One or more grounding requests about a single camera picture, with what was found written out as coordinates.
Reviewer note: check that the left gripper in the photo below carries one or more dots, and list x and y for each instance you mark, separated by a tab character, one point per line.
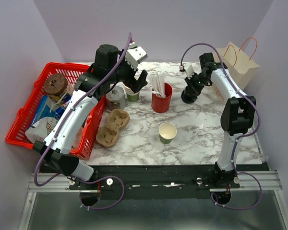
135	85

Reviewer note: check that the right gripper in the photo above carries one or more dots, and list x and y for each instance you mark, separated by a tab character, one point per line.
190	83

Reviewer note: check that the green paper cup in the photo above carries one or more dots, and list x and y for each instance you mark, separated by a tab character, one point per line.
167	131

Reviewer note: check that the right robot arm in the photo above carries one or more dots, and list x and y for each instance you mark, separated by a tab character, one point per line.
237	117

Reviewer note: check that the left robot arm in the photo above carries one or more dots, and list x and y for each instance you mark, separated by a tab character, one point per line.
110	66

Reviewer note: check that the stack of black lids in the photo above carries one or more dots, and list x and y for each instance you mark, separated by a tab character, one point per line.
188	98

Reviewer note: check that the stack of paper cups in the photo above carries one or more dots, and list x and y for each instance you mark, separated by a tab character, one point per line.
131	96

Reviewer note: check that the white wrapped straws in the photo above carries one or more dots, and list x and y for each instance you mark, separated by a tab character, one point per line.
158	84

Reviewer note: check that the grey toilet paper roll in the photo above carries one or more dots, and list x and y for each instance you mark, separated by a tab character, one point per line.
115	99

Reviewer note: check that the red straw holder cup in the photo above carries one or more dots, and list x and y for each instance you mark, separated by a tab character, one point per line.
161	105

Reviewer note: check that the brown cardboard cup carrier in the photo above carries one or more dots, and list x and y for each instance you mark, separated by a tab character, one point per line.
109	134

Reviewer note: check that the beige paper bag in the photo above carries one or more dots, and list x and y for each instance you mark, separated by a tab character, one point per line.
242	68

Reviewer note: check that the red plastic basket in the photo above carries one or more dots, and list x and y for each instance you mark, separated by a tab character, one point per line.
25	115

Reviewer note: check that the blue red can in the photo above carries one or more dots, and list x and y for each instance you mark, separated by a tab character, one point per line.
61	105

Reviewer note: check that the brown cork roll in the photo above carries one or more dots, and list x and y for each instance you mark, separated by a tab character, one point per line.
56	84

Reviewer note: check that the blue white package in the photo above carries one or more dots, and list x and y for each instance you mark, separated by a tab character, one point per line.
46	108

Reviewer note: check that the white snack bag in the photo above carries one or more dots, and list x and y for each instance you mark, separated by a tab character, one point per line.
40	129

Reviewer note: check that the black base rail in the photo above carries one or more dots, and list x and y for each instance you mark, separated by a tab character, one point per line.
145	182

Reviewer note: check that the aluminium frame rail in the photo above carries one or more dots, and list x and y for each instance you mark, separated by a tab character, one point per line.
245	210

